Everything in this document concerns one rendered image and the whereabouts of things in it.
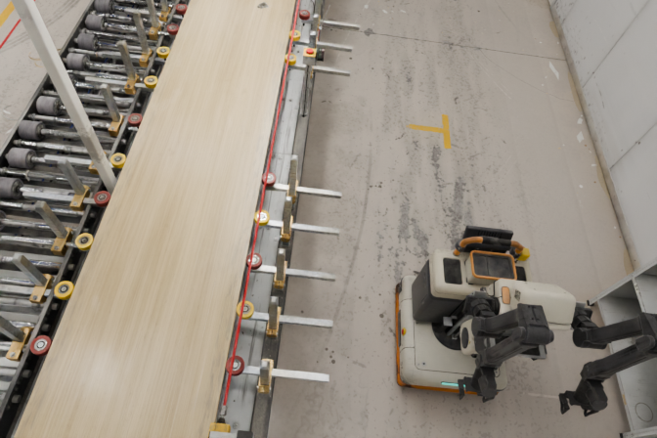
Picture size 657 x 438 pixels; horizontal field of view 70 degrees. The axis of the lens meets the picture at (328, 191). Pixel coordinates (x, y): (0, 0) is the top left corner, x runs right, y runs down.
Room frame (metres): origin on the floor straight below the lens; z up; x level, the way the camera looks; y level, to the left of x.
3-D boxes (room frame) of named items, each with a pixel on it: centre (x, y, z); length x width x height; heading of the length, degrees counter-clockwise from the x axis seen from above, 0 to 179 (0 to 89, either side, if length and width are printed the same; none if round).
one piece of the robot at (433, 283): (1.16, -0.91, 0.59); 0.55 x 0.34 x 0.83; 95
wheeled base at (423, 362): (1.07, -0.91, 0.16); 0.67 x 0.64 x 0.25; 5
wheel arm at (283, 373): (0.49, 0.06, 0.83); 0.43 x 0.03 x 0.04; 95
